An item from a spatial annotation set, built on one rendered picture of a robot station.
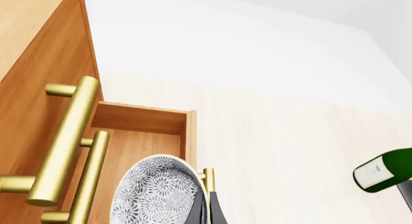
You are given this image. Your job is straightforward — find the green wine bottle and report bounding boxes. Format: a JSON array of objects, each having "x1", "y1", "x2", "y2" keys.
[{"x1": 352, "y1": 147, "x2": 412, "y2": 194}]

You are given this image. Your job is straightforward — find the short brass drawer handle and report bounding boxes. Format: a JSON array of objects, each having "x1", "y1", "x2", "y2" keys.
[{"x1": 197, "y1": 167, "x2": 215, "y2": 194}]

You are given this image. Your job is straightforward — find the thick brass drawer handle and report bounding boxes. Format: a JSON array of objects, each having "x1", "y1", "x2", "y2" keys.
[{"x1": 0, "y1": 75, "x2": 101, "y2": 208}]

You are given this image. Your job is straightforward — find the open wooden drawer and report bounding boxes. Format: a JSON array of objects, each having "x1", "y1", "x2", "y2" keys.
[{"x1": 86, "y1": 100, "x2": 198, "y2": 224}]

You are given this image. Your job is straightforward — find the slim brass drawer handle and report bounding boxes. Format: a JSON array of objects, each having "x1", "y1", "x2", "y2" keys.
[{"x1": 41, "y1": 130, "x2": 111, "y2": 224}]

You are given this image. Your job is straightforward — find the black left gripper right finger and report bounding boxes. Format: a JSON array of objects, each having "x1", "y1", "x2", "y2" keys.
[{"x1": 209, "y1": 190, "x2": 228, "y2": 224}]

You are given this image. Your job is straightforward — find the wooden cabinet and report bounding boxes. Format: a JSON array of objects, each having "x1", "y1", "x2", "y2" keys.
[{"x1": 0, "y1": 0, "x2": 105, "y2": 224}]

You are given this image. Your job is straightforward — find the large wooden drawer front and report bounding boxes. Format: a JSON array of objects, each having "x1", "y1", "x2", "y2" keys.
[{"x1": 0, "y1": 0, "x2": 104, "y2": 224}]

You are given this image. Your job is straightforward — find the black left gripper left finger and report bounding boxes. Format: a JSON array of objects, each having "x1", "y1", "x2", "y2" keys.
[{"x1": 185, "y1": 191, "x2": 209, "y2": 224}]

